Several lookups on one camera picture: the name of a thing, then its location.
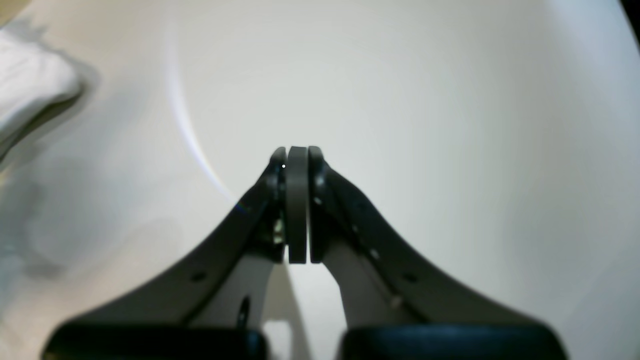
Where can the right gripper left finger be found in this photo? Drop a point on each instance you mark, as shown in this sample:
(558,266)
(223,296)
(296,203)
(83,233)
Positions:
(207,306)

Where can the white printed t-shirt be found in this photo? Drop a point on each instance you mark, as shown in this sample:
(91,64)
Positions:
(32,78)

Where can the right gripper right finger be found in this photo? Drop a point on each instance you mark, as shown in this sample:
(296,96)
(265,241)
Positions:
(397,304)

